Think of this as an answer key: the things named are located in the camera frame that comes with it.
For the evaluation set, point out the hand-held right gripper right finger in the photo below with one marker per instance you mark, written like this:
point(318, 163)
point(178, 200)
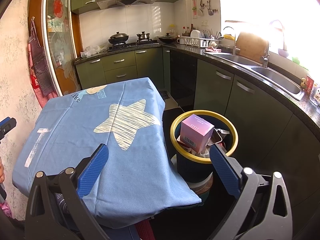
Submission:
point(225, 170)

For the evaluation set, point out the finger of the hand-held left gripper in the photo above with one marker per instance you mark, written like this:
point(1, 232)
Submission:
point(7, 125)

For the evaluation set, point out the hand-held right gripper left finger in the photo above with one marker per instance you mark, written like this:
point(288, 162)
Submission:
point(93, 170)

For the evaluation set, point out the yellow-rimmed dark trash bin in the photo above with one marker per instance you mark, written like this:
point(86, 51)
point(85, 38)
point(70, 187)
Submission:
point(200, 166)

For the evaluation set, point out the pink purple cardboard box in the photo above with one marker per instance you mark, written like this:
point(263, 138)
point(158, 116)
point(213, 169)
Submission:
point(196, 132)

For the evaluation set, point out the person's left hand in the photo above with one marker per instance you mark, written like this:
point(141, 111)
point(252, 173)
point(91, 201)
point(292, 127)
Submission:
point(1, 170)

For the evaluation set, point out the blue star-print tablecloth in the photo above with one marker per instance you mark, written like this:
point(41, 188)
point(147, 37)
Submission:
point(75, 120)

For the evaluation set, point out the green sink cabinets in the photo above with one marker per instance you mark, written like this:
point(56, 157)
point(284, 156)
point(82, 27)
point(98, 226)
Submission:
point(250, 110)

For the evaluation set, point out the purple checked apron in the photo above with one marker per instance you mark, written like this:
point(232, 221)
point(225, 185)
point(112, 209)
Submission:
point(41, 60)

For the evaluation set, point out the frosted glass sliding door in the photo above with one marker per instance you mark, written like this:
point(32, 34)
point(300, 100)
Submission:
point(61, 42)

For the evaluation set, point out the black dishwasher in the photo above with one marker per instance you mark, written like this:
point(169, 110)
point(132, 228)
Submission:
point(183, 77)

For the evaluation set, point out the steel double sink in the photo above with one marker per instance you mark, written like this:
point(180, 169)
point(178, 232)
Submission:
point(275, 77)

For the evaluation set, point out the green drawer cabinets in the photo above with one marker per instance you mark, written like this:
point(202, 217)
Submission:
point(120, 67)

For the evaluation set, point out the clear plastic bags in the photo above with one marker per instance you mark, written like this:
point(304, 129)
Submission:
point(95, 50)

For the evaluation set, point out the glass jar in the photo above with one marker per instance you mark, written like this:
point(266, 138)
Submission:
point(315, 95)

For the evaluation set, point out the red card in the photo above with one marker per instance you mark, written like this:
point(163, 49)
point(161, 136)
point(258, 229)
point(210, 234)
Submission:
point(310, 83)

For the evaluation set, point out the pink cloth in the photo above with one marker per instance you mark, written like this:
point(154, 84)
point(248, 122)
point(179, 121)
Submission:
point(212, 49)

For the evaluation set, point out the tall steel faucet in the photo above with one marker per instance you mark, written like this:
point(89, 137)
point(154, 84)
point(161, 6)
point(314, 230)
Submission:
point(266, 55)

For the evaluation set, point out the wooden cutting board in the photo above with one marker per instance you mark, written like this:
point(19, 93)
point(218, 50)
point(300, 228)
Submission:
point(252, 45)

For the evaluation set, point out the white dish rack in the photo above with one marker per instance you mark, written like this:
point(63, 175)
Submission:
point(197, 42)

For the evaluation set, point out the purple bowl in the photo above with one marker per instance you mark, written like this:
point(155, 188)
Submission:
point(283, 53)

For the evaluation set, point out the gas stove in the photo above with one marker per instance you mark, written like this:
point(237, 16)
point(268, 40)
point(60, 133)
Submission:
point(135, 45)

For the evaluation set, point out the yellow sponge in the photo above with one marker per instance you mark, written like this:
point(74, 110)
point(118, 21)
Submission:
point(229, 37)

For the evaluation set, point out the black lidded wok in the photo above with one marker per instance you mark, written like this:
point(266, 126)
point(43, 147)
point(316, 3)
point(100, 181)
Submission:
point(118, 38)

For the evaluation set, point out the row of white plates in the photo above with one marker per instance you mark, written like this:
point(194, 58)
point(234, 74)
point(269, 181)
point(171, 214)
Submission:
point(196, 33)

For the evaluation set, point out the dark kettle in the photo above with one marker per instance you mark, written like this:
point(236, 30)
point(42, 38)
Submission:
point(143, 37)

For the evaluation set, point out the group of seasoning bottles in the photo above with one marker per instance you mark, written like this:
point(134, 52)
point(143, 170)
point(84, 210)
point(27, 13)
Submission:
point(187, 31)

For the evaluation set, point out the yellow flowers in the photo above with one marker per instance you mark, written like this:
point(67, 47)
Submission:
point(171, 28)

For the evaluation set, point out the rack of hanging utensils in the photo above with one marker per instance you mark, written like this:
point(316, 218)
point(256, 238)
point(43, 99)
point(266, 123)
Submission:
point(203, 7)

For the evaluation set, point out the steel range hood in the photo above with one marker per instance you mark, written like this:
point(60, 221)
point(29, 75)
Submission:
point(130, 1)

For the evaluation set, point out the white wall outlet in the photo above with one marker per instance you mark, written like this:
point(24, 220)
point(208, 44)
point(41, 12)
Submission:
point(205, 23)

